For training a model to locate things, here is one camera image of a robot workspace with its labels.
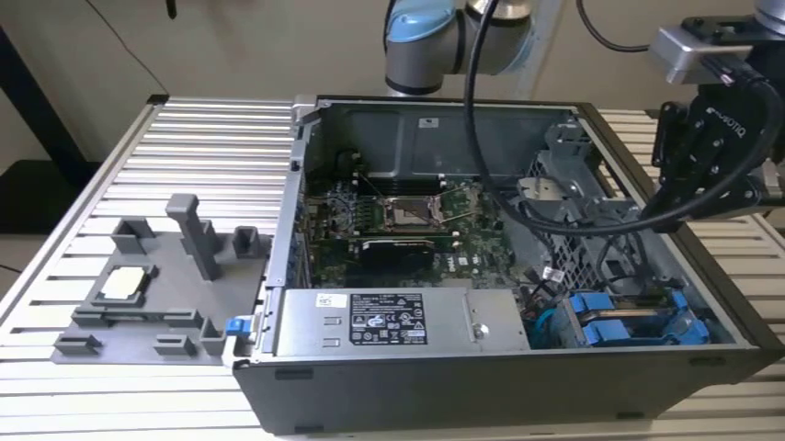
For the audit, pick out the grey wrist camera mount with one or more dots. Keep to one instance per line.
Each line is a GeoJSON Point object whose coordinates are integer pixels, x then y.
{"type": "Point", "coordinates": [775, 184]}

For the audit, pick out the grey parts rack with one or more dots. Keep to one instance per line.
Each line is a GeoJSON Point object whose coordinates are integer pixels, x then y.
{"type": "Point", "coordinates": [178, 294]}

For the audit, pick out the hard disk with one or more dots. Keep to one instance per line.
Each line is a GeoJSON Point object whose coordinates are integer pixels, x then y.
{"type": "Point", "coordinates": [592, 305]}

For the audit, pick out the silver CPU chip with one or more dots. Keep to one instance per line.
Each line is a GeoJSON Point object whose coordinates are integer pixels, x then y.
{"type": "Point", "coordinates": [126, 281]}

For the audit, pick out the black RAM slot bank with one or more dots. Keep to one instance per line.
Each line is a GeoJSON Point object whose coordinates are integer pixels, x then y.
{"type": "Point", "coordinates": [398, 186]}

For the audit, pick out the green computer motherboard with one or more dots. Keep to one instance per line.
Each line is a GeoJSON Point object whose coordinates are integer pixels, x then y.
{"type": "Point", "coordinates": [490, 271]}

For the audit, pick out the CPU socket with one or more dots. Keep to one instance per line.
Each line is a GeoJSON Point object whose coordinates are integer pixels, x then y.
{"type": "Point", "coordinates": [405, 216]}

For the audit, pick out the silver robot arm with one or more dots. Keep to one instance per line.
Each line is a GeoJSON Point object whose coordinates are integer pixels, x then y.
{"type": "Point", "coordinates": [417, 50]}

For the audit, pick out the grey perforated disk bay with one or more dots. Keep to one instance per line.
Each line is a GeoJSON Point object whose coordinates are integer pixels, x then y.
{"type": "Point", "coordinates": [577, 257]}

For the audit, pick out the black and grey PC case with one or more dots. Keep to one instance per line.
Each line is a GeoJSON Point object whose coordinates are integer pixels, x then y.
{"type": "Point", "coordinates": [429, 390]}

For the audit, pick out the silver power supply unit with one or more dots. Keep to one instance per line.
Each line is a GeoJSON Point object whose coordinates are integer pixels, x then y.
{"type": "Point", "coordinates": [306, 317]}

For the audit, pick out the grey metal drive cage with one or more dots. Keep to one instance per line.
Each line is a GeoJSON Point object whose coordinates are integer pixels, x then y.
{"type": "Point", "coordinates": [570, 184]}

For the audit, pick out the blue case latch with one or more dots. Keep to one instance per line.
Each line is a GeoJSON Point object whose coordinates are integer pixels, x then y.
{"type": "Point", "coordinates": [237, 327]}

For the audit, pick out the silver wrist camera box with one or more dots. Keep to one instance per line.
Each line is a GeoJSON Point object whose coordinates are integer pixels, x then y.
{"type": "Point", "coordinates": [681, 50]}

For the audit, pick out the black graphics card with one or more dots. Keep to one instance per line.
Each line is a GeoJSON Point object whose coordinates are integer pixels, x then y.
{"type": "Point", "coordinates": [395, 257]}

